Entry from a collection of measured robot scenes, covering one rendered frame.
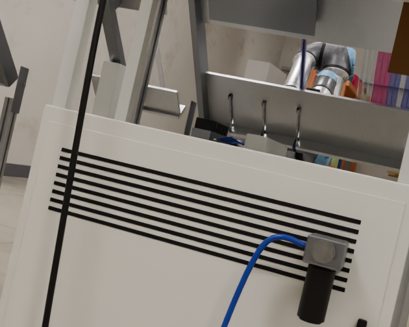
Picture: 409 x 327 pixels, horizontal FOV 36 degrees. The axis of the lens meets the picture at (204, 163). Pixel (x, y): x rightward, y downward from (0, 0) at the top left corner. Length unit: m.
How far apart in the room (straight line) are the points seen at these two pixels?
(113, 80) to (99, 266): 1.00
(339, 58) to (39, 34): 4.02
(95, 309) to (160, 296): 0.13
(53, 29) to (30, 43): 0.33
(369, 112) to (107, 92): 0.82
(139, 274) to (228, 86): 0.97
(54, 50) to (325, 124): 4.72
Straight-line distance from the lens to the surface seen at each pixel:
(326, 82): 2.30
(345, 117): 1.94
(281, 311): 1.09
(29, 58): 6.18
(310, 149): 2.00
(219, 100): 2.04
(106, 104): 2.08
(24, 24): 6.09
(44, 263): 1.24
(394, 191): 1.06
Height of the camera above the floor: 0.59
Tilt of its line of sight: 1 degrees down
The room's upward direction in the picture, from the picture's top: 13 degrees clockwise
